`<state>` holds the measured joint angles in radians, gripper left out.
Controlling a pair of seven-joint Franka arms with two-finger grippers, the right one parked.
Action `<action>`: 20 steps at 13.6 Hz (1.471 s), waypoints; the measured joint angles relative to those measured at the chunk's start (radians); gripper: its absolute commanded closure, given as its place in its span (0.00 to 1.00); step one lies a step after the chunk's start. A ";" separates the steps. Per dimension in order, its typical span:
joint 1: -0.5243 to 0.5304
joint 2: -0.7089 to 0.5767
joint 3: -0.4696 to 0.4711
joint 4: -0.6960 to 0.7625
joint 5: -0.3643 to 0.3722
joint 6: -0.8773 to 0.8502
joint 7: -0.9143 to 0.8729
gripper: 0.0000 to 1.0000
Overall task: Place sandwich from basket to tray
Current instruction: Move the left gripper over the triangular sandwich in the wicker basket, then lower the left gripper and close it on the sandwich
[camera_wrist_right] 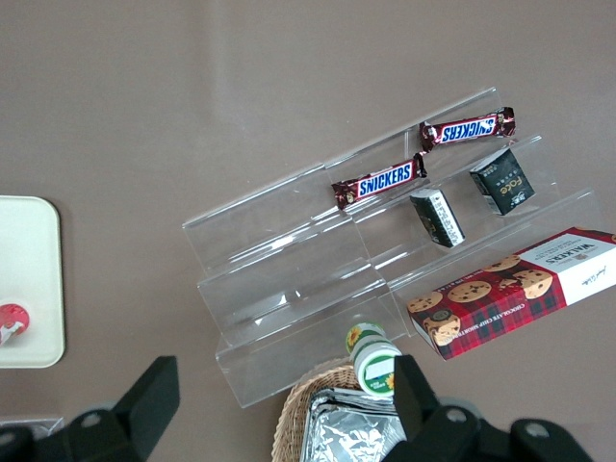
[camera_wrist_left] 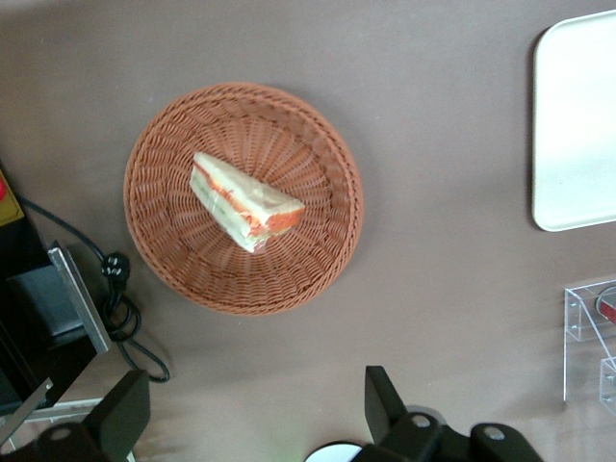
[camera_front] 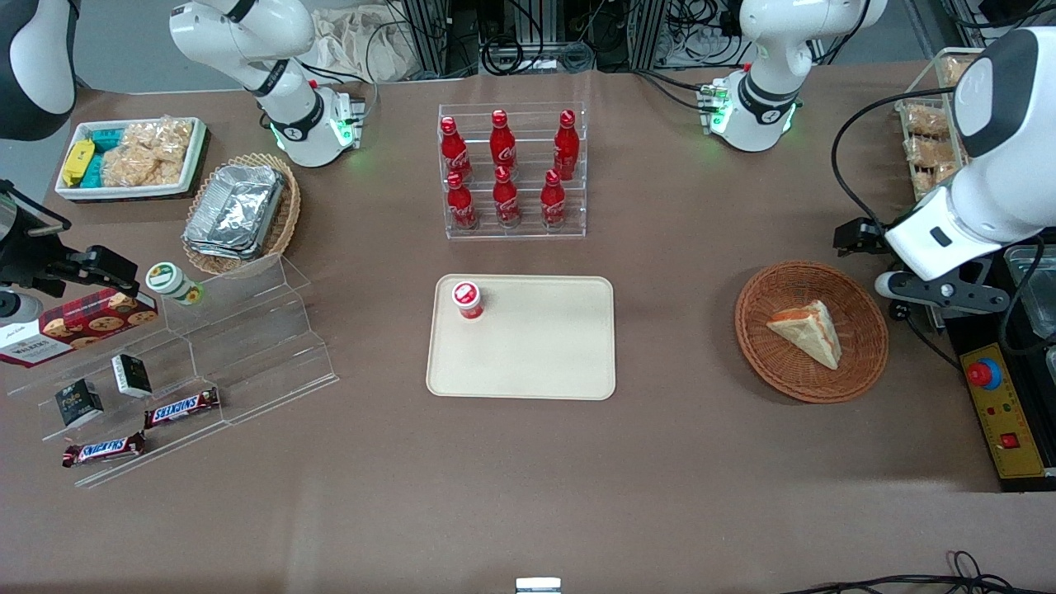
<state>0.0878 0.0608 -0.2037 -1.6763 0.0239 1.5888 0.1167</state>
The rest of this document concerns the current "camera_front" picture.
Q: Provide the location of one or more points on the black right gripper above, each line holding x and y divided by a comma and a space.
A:
25, 256

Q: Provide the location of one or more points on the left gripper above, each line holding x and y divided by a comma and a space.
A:
869, 235

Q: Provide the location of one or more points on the triangular sandwich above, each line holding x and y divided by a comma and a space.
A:
813, 334

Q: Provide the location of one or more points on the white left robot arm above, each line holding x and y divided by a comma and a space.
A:
771, 49

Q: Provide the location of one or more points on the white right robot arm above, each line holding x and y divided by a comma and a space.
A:
239, 33

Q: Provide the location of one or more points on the round brown wicker basket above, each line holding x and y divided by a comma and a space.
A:
767, 363

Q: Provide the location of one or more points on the oval light wicker basket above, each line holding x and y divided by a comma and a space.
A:
285, 227

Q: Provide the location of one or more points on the beige plastic tray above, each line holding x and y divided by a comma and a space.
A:
536, 355

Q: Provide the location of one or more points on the red tartan cookie box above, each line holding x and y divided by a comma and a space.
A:
82, 322

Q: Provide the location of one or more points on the green-lidded white cup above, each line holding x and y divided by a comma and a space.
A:
169, 280

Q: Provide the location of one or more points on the white rectangular snack bin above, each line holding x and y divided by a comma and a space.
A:
124, 191

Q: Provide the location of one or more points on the small black snack box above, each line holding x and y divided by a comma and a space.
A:
132, 375
79, 403

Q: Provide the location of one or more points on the yellow snack packet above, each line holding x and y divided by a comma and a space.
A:
77, 161

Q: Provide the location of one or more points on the clear bag of crackers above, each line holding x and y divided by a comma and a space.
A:
148, 153

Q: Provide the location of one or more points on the teal snack packet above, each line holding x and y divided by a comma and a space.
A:
106, 142

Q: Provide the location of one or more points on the aluminium foil container stack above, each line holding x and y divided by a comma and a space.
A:
235, 210

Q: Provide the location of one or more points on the brown Snickers bar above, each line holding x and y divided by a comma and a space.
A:
103, 450
181, 407

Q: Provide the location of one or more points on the clear acrylic stepped shelf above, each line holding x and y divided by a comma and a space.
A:
247, 346

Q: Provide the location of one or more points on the steel food pan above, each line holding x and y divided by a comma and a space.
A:
1041, 289

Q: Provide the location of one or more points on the yellow emergency stop box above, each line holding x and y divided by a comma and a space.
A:
1002, 421

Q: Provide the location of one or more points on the black side table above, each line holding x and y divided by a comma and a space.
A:
1035, 396

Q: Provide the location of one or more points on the red cola bottle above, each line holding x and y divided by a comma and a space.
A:
506, 202
502, 144
566, 148
453, 148
462, 206
553, 205

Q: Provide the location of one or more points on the clear acrylic bottle rack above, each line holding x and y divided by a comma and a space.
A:
528, 233

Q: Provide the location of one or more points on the beige cloth bag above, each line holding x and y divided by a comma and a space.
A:
355, 45

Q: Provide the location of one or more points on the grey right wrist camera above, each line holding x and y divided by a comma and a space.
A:
18, 307

